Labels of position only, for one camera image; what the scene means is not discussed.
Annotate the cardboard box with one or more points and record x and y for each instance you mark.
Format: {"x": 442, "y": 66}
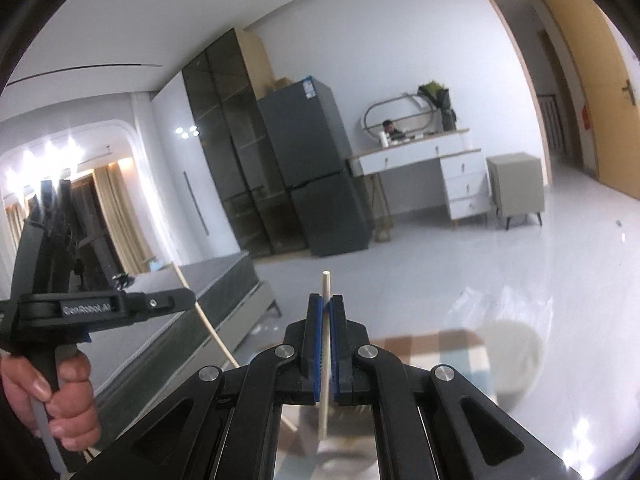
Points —
{"x": 283, "y": 84}

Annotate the pale wooden chopstick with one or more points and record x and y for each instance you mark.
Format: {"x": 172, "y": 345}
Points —
{"x": 322, "y": 425}
{"x": 210, "y": 325}

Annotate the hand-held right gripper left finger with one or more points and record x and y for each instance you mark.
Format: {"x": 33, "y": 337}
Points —
{"x": 314, "y": 350}

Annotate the white cup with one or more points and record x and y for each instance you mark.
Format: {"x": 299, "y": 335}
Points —
{"x": 384, "y": 139}

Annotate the wooden door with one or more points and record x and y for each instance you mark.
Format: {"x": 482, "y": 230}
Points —
{"x": 595, "y": 85}

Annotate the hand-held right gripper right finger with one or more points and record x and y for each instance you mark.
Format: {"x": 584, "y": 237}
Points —
{"x": 336, "y": 350}

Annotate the grey nightstand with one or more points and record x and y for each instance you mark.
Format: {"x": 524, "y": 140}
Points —
{"x": 515, "y": 185}

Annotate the person's left hand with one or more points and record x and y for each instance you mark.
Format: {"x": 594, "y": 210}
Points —
{"x": 75, "y": 410}

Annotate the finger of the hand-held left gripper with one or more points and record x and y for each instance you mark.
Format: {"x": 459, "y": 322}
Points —
{"x": 170, "y": 301}
{"x": 84, "y": 336}

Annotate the white wardrobe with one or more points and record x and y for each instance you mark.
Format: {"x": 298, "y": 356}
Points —
{"x": 170, "y": 185}

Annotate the dark glass cabinet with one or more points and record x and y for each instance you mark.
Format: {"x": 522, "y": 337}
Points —
{"x": 225, "y": 135}

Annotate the dark grey fridge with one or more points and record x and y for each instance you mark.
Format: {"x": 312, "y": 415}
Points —
{"x": 310, "y": 160}

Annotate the dark potted plant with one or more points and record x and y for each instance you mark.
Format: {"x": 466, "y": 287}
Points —
{"x": 442, "y": 105}

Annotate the red fire extinguisher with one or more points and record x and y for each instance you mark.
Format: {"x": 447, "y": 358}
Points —
{"x": 585, "y": 117}

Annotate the white dressing table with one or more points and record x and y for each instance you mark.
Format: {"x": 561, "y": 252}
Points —
{"x": 415, "y": 160}

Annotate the grey bed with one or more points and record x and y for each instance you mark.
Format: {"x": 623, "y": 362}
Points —
{"x": 225, "y": 270}

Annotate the oval mirror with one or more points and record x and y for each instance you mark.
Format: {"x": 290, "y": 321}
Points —
{"x": 400, "y": 110}

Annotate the beige curtain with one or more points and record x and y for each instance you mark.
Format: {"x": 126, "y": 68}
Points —
{"x": 120, "y": 220}

